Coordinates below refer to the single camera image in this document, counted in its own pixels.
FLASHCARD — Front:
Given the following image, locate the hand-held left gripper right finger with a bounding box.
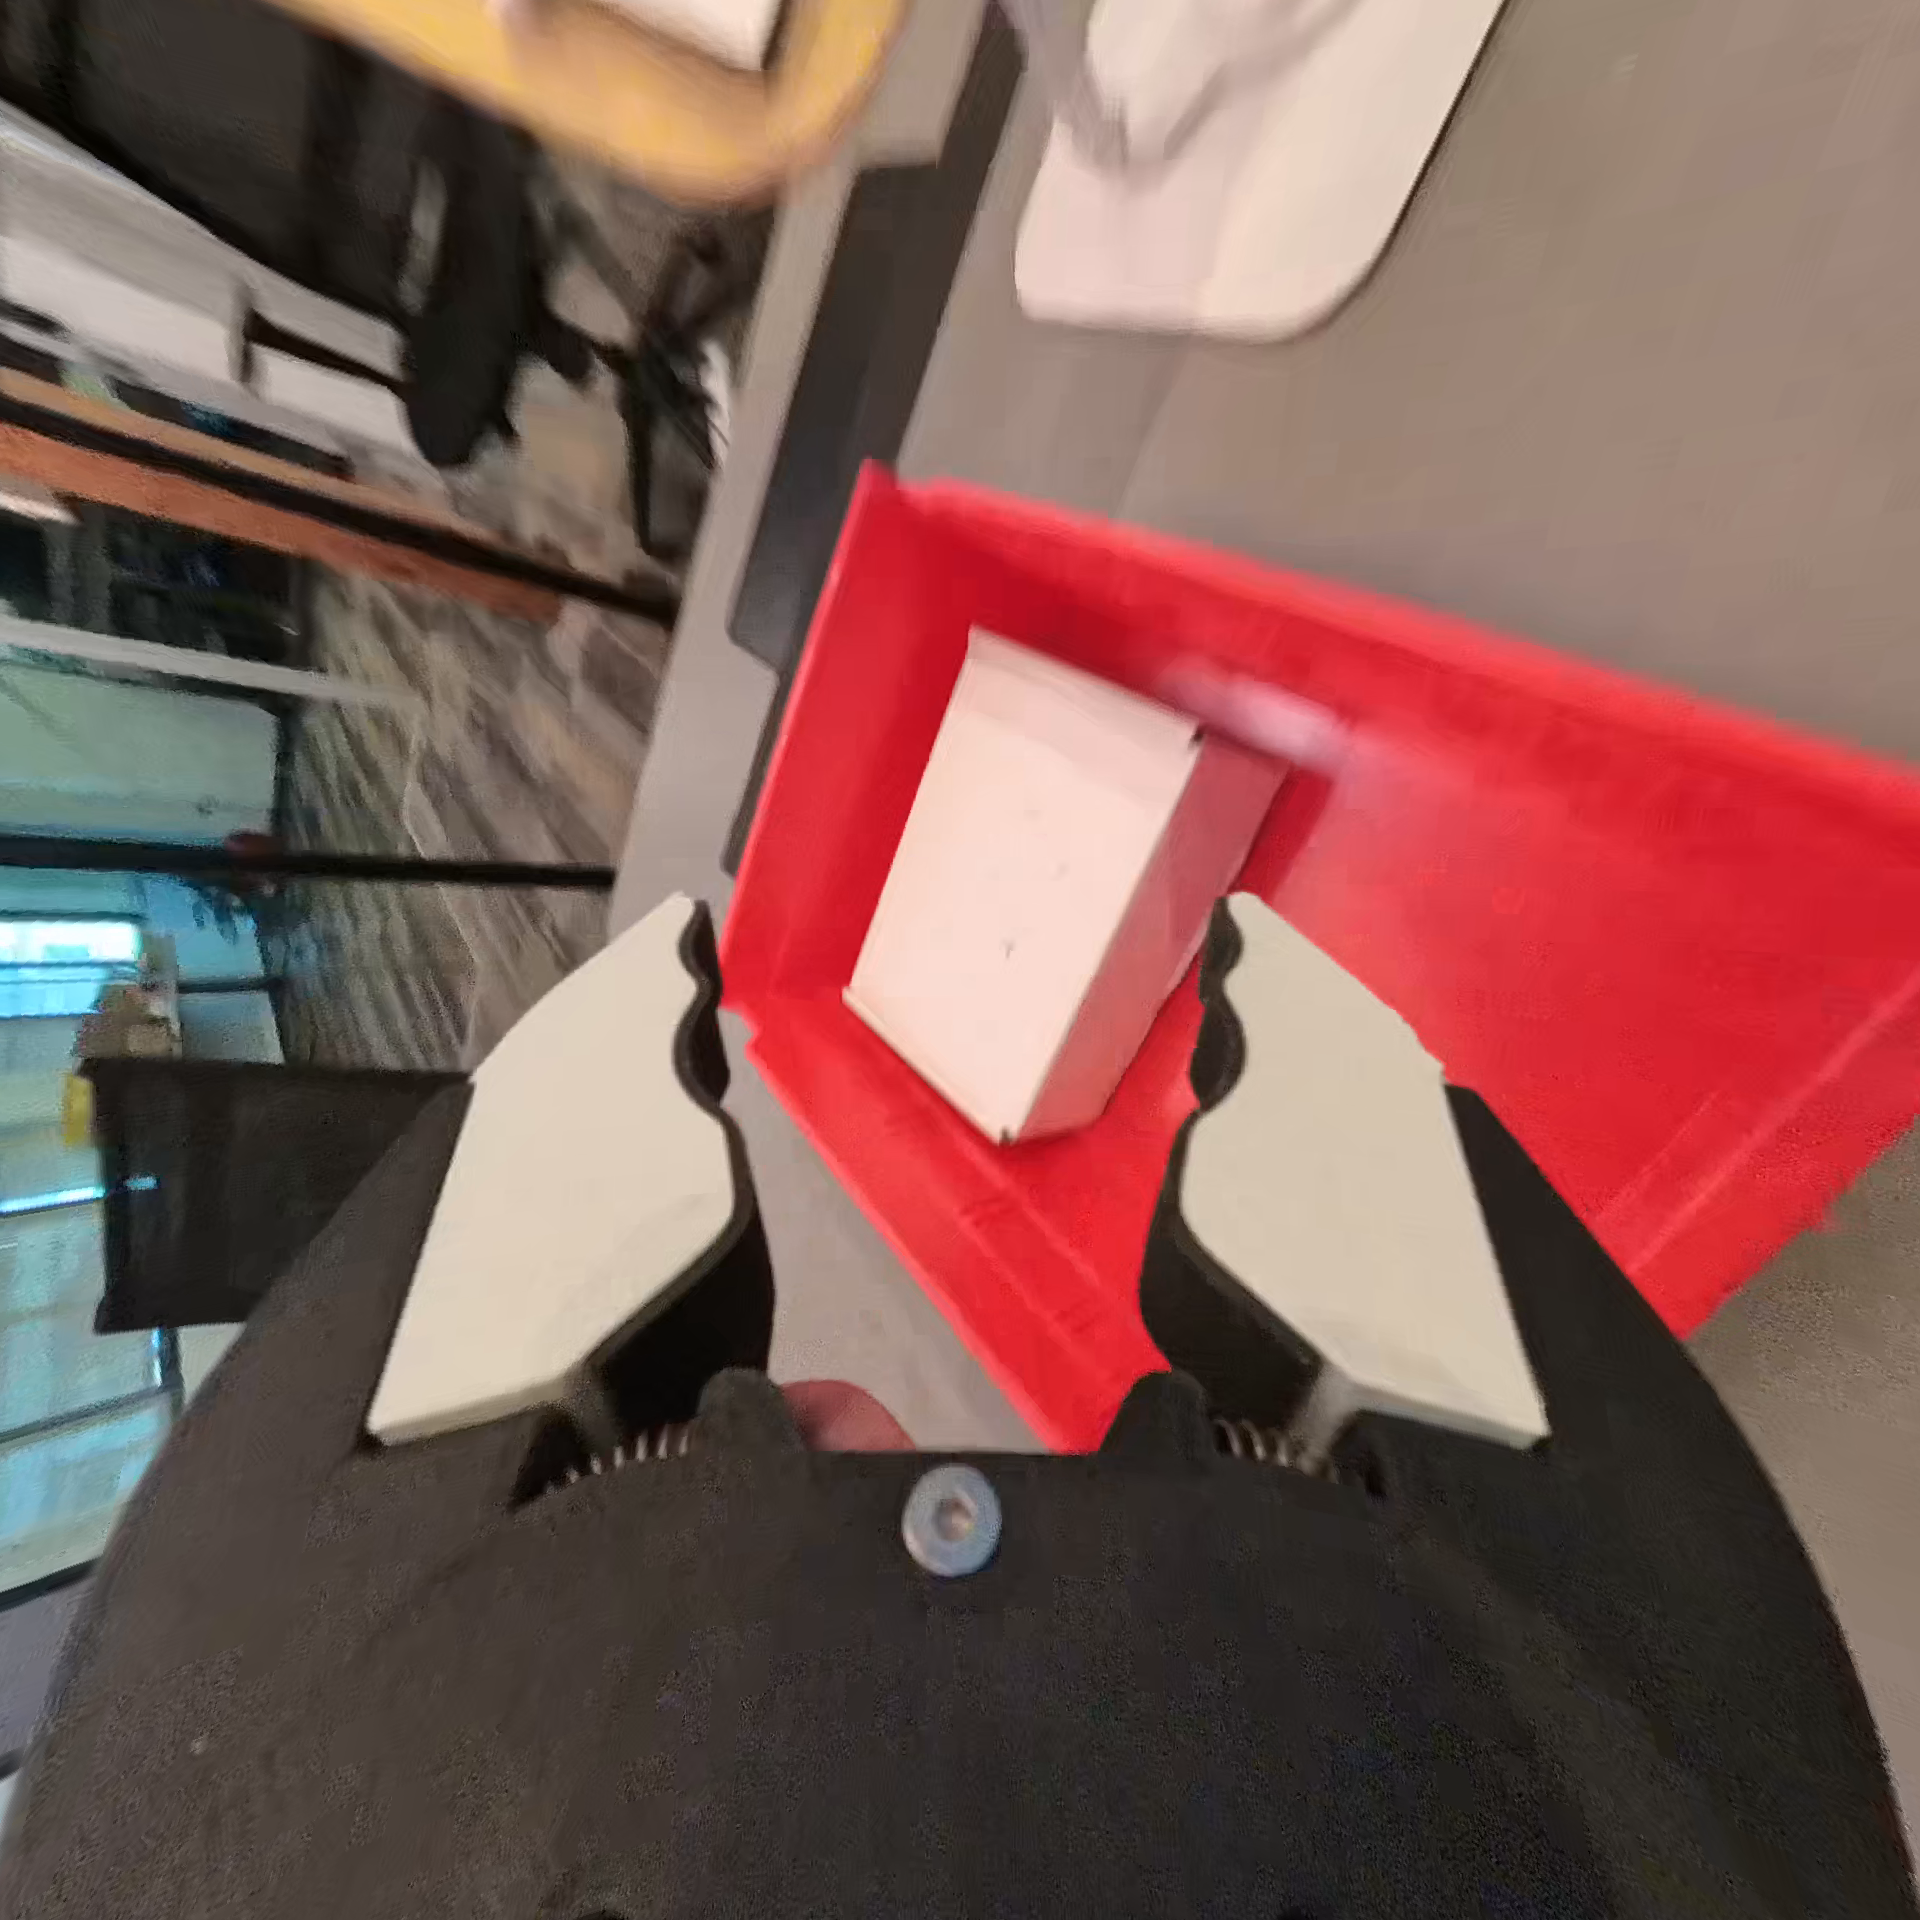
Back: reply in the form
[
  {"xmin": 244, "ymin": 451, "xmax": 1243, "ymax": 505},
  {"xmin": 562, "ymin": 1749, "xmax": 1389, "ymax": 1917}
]
[{"xmin": 1165, "ymin": 892, "xmax": 1551, "ymax": 1454}]

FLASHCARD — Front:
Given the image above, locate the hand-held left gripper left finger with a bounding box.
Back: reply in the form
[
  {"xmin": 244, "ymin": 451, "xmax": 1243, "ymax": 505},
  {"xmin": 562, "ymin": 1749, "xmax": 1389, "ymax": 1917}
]
[{"xmin": 363, "ymin": 892, "xmax": 755, "ymax": 1454}]

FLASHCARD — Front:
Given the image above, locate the red plastic bin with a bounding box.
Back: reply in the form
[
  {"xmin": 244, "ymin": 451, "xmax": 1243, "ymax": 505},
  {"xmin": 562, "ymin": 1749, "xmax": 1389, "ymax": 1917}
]
[{"xmin": 715, "ymin": 456, "xmax": 1920, "ymax": 1458}]

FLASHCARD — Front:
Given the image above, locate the white cardboard box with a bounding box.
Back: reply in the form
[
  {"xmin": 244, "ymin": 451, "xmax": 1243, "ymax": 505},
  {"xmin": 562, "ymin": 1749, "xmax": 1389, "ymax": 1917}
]
[{"xmin": 841, "ymin": 624, "xmax": 1295, "ymax": 1148}]

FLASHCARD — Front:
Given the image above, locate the person's left hand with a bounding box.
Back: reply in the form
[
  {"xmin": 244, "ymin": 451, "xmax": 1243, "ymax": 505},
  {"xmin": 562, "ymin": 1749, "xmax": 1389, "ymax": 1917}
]
[{"xmin": 780, "ymin": 1379, "xmax": 918, "ymax": 1458}]

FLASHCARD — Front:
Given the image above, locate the black screen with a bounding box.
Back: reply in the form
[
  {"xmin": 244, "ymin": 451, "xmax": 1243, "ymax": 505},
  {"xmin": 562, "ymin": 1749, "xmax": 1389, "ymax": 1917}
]
[{"xmin": 85, "ymin": 1053, "xmax": 469, "ymax": 1333}]

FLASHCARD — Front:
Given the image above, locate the wooden desk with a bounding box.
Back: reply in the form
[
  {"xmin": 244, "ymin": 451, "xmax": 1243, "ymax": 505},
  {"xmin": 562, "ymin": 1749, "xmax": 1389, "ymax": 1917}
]
[{"xmin": 0, "ymin": 371, "xmax": 679, "ymax": 630}]

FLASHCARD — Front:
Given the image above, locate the black office chair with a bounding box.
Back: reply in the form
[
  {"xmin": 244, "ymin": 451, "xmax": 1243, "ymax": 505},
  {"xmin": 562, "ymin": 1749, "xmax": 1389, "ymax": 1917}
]
[{"xmin": 402, "ymin": 150, "xmax": 726, "ymax": 559}]

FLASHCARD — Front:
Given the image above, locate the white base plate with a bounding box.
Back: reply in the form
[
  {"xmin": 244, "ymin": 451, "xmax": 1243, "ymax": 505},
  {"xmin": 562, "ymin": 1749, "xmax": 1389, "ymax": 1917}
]
[{"xmin": 1013, "ymin": 0, "xmax": 1506, "ymax": 341}]

